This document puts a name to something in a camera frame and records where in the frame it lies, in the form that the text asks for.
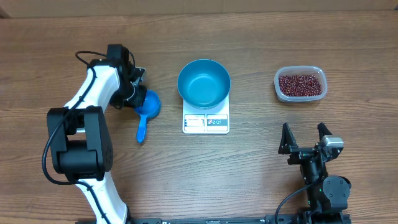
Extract black mounting rail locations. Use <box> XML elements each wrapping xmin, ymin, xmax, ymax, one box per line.
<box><xmin>76</xmin><ymin>213</ymin><xmax>352</xmax><ymax>224</ymax></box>

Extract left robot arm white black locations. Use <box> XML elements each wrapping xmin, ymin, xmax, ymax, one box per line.
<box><xmin>42</xmin><ymin>44</ymin><xmax>147</xmax><ymax>223</ymax></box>

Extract white digital kitchen scale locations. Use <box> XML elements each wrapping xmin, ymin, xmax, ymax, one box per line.
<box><xmin>182</xmin><ymin>96</ymin><xmax>230</xmax><ymax>134</ymax></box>

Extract clear plastic container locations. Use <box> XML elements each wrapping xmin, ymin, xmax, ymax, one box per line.
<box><xmin>274</xmin><ymin>65</ymin><xmax>328</xmax><ymax>103</ymax></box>

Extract blue metal bowl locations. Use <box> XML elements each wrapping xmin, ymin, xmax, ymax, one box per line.
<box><xmin>177</xmin><ymin>58</ymin><xmax>231</xmax><ymax>109</ymax></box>

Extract red adzuki beans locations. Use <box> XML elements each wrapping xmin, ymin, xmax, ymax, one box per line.
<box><xmin>279</xmin><ymin>75</ymin><xmax>322</xmax><ymax>96</ymax></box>

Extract blue measuring scoop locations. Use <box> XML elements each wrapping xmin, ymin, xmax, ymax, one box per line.
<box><xmin>134</xmin><ymin>90</ymin><xmax>161</xmax><ymax>144</ymax></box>

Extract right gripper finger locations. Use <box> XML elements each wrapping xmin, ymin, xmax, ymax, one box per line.
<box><xmin>317</xmin><ymin>123</ymin><xmax>332</xmax><ymax>141</ymax></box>
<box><xmin>278</xmin><ymin>123</ymin><xmax>298</xmax><ymax>154</ymax></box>

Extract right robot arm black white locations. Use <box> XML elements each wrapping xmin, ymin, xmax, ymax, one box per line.
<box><xmin>273</xmin><ymin>123</ymin><xmax>351</xmax><ymax>224</ymax></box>

